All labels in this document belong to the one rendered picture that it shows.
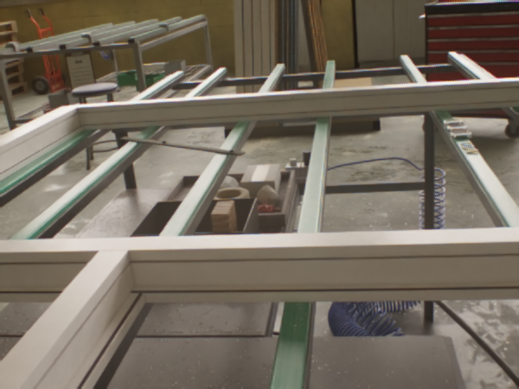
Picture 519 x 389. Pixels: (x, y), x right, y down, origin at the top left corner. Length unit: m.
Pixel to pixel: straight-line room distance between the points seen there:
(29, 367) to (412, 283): 0.46
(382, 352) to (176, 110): 1.02
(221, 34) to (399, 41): 2.49
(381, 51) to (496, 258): 7.30
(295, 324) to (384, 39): 7.37
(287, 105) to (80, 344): 1.20
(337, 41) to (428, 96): 6.36
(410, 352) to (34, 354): 0.72
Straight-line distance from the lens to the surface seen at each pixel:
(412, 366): 1.12
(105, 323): 0.76
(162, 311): 1.35
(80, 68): 5.20
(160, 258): 0.81
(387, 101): 1.75
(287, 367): 0.67
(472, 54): 4.50
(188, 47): 8.78
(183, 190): 2.05
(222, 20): 8.62
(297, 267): 0.78
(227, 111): 1.80
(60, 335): 0.67
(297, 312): 0.76
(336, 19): 8.05
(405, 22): 8.01
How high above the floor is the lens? 1.27
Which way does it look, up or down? 19 degrees down
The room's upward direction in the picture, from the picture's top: 5 degrees counter-clockwise
